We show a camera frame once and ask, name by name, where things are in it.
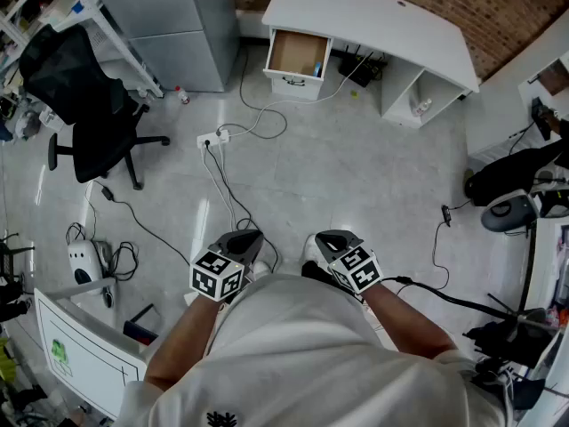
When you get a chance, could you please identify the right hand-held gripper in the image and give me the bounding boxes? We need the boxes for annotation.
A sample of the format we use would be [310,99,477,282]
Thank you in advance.
[314,230,384,295]

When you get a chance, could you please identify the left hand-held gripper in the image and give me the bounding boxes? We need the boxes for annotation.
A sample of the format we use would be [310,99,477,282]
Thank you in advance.
[189,229,264,302]

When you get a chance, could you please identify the white wooden drawer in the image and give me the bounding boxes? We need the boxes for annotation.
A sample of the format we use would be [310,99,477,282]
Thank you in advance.
[262,28,333,84]

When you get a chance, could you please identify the person's right forearm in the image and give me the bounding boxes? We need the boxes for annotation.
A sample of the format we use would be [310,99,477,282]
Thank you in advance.
[362,278,459,359]

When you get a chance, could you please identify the person's left forearm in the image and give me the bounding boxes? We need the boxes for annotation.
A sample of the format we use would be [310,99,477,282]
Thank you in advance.
[144,280,248,391]

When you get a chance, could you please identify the person's black trousers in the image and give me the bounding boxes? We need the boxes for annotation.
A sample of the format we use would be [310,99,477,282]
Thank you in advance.
[301,260,333,280]

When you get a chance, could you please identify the person's right white shoe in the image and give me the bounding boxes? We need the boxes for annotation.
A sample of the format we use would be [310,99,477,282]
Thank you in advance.
[303,233,333,264]

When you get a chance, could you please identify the person's white shirt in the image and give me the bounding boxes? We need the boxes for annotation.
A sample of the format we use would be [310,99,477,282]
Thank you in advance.
[113,273,510,427]

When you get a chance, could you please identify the white power strip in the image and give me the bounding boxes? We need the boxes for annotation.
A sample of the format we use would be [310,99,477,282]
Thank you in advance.
[196,129,231,149]

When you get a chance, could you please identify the white rounded floor device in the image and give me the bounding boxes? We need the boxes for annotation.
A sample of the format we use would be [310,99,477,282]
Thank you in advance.
[66,239,116,296]

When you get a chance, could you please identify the white board with lines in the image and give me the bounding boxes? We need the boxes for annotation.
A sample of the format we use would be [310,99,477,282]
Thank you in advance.
[33,287,148,421]

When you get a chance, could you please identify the grey round stool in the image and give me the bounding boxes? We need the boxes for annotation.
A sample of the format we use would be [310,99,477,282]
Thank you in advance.
[480,189,541,235]

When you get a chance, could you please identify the black router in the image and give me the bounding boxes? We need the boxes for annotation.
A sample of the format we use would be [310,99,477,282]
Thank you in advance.
[338,44,388,88]

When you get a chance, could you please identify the black mesh office chair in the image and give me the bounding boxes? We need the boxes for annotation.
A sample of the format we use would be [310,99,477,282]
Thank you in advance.
[18,23,172,190]

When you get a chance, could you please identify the white desk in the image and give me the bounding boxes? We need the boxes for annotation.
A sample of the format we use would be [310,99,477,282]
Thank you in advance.
[260,0,480,129]

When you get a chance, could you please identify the white metal shelf rack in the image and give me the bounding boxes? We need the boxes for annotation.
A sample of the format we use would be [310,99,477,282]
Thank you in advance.
[0,0,165,100]

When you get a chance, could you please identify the grey metal refrigerator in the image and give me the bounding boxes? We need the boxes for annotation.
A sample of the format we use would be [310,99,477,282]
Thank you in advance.
[84,0,241,93]

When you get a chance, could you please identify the thin black adapter cable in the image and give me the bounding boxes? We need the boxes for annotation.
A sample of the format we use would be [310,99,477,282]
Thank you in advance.
[431,197,472,291]

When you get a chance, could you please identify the thick black gripper cable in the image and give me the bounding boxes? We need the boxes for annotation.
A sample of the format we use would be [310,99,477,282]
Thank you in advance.
[381,275,559,333]

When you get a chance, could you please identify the white power cable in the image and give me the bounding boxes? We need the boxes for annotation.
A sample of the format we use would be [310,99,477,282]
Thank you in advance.
[221,46,373,140]

